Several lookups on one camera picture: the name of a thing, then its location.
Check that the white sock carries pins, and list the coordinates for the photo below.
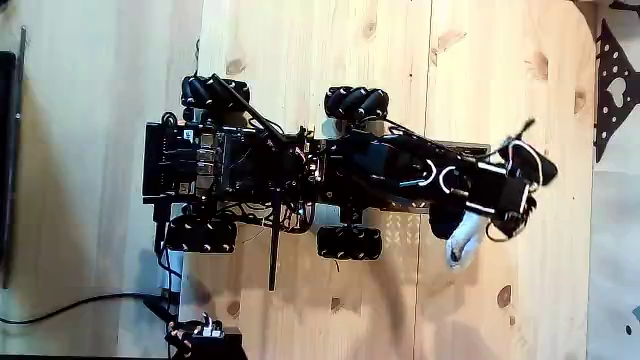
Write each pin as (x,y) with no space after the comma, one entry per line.
(462,245)

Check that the black rounded block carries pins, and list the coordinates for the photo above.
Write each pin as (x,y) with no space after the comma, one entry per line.
(445,222)

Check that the black mecanum wheel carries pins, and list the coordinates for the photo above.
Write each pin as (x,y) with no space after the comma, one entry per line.
(200,237)
(197,92)
(350,243)
(350,102)

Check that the black perforated heart plate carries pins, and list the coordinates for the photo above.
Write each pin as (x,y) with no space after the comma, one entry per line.
(607,70)

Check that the black antenna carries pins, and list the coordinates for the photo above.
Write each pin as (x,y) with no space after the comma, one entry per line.
(245,106)
(273,250)

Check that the black flat panel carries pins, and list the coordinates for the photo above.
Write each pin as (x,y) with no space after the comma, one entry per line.
(6,150)

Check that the black oval wrist camera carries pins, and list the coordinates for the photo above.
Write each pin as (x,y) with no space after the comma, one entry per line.
(532,167)

